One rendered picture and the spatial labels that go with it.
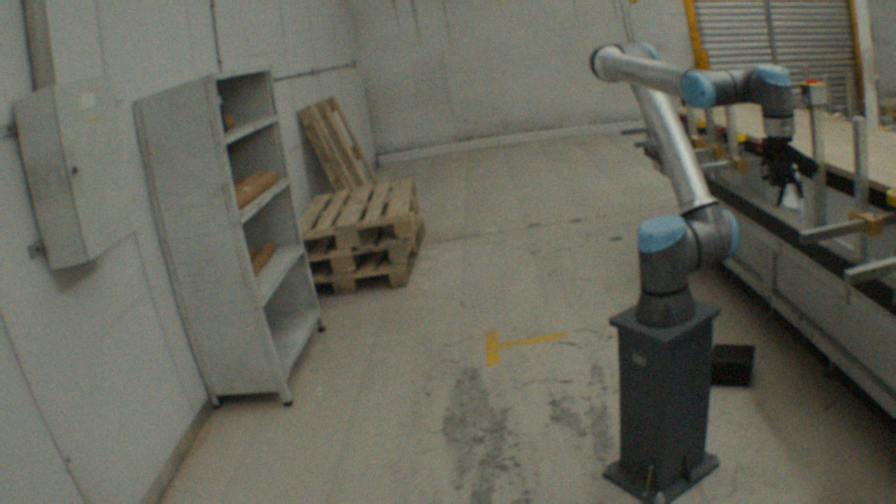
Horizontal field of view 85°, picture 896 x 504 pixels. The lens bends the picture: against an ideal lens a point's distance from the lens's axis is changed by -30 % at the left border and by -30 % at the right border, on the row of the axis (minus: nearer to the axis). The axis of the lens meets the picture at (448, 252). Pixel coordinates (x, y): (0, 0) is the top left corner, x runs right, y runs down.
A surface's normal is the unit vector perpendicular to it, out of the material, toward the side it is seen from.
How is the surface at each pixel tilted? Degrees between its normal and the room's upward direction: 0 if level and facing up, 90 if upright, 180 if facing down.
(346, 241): 90
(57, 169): 90
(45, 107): 90
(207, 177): 90
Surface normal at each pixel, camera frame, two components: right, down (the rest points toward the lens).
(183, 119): -0.04, 0.30
